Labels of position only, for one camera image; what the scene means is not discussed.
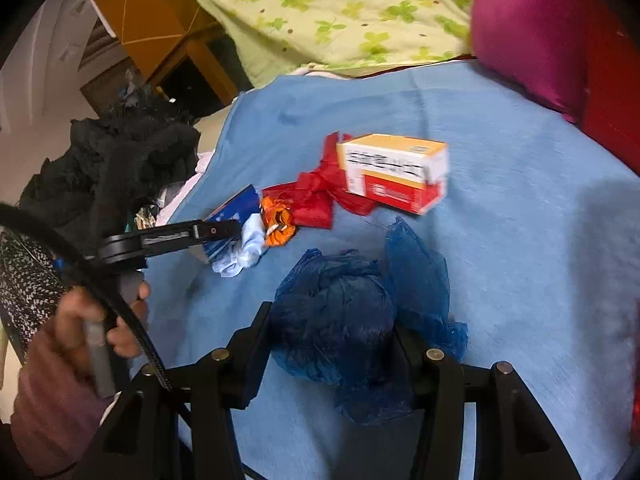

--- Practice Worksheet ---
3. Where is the crumpled orange wrapper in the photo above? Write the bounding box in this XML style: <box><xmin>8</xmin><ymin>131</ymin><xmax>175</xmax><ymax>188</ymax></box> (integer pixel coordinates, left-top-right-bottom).
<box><xmin>260</xmin><ymin>195</ymin><xmax>299</xmax><ymax>247</ymax></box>

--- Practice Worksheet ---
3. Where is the white door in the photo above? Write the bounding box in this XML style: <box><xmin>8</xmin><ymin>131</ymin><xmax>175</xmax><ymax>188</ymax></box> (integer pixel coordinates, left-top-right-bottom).
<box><xmin>0</xmin><ymin>0</ymin><xmax>118</xmax><ymax>171</ymax></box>

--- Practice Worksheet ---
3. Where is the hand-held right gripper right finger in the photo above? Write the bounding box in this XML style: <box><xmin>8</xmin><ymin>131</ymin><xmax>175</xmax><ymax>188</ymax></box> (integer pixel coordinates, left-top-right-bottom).
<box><xmin>392</xmin><ymin>327</ymin><xmax>583</xmax><ymax>480</ymax></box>

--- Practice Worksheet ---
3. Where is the person's left forearm pink sleeve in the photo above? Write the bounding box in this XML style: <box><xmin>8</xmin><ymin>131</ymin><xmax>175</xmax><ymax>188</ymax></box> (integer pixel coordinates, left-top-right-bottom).
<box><xmin>10</xmin><ymin>330</ymin><xmax>121</xmax><ymax>478</ymax></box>

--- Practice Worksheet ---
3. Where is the crumpled white tissue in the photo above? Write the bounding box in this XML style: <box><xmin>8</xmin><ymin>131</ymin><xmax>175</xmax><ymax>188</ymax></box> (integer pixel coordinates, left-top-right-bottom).
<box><xmin>211</xmin><ymin>214</ymin><xmax>266</xmax><ymax>279</ymax></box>

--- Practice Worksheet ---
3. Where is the orange and white carton box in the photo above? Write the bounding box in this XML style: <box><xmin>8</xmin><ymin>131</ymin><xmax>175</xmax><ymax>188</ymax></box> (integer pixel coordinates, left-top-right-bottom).
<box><xmin>336</xmin><ymin>133</ymin><xmax>449</xmax><ymax>217</ymax></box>

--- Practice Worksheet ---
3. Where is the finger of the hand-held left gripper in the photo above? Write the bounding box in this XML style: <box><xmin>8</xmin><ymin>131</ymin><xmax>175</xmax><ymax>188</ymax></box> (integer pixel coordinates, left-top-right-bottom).
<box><xmin>98</xmin><ymin>220</ymin><xmax>242</xmax><ymax>264</ymax></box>

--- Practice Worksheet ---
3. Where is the black cable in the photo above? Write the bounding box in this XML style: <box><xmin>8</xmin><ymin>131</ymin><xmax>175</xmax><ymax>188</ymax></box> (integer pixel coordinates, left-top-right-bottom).
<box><xmin>0</xmin><ymin>202</ymin><xmax>176</xmax><ymax>393</ymax></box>

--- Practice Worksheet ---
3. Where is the green clover print quilt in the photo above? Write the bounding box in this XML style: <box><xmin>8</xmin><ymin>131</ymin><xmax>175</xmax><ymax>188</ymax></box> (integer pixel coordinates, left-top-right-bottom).
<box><xmin>187</xmin><ymin>0</ymin><xmax>488</xmax><ymax>78</ymax></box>

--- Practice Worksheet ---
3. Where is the red cloth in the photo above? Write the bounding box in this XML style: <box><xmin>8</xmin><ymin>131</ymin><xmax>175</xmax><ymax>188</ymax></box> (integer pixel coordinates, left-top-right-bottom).
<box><xmin>575</xmin><ymin>35</ymin><xmax>640</xmax><ymax>176</ymax></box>

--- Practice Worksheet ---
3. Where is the small blue box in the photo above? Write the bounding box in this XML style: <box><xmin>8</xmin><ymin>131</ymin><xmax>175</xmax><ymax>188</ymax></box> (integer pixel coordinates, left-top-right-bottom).
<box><xmin>192</xmin><ymin>185</ymin><xmax>261</xmax><ymax>266</ymax></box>

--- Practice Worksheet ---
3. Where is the person's left hand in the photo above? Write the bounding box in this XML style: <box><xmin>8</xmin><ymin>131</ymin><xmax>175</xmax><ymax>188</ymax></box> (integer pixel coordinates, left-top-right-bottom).
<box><xmin>54</xmin><ymin>280</ymin><xmax>152</xmax><ymax>361</ymax></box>

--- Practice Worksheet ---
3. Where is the orange wooden cabinet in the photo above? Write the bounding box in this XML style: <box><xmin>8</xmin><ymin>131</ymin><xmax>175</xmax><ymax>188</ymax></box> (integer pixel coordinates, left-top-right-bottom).
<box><xmin>80</xmin><ymin>0</ymin><xmax>241</xmax><ymax>106</ymax></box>

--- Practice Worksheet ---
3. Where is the black white dotted cloth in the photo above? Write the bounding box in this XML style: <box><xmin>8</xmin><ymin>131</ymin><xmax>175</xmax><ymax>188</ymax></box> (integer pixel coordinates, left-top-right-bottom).
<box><xmin>0</xmin><ymin>227</ymin><xmax>81</xmax><ymax>361</ymax></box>

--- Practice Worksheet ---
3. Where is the blue plastic bag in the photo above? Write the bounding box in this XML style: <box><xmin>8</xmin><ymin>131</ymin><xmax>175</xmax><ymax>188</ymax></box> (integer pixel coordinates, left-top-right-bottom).
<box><xmin>270</xmin><ymin>216</ymin><xmax>469</xmax><ymax>426</ymax></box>

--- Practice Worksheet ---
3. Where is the pile of black clothes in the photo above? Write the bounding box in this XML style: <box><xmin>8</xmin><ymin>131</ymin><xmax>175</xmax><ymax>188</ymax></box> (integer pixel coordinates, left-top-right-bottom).
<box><xmin>17</xmin><ymin>85</ymin><xmax>201</xmax><ymax>261</ymax></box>

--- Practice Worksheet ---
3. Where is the light blue blanket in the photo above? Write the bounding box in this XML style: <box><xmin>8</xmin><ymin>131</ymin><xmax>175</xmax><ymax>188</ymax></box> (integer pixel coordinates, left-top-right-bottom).
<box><xmin>132</xmin><ymin>62</ymin><xmax>640</xmax><ymax>480</ymax></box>

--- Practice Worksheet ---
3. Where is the red orange ribbon bow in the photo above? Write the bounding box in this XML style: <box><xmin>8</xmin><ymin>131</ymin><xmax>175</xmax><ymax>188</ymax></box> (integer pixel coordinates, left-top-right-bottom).
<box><xmin>262</xmin><ymin>132</ymin><xmax>381</xmax><ymax>231</ymax></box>

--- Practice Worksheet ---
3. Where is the teal patterned cloth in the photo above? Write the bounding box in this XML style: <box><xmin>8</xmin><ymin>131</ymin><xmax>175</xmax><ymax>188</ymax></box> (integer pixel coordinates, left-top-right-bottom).
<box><xmin>122</xmin><ymin>200</ymin><xmax>168</xmax><ymax>233</ymax></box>

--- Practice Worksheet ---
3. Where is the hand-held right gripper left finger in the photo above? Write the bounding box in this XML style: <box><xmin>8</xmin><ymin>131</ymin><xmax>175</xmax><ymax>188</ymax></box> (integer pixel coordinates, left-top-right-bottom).
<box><xmin>75</xmin><ymin>301</ymin><xmax>275</xmax><ymax>480</ymax></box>

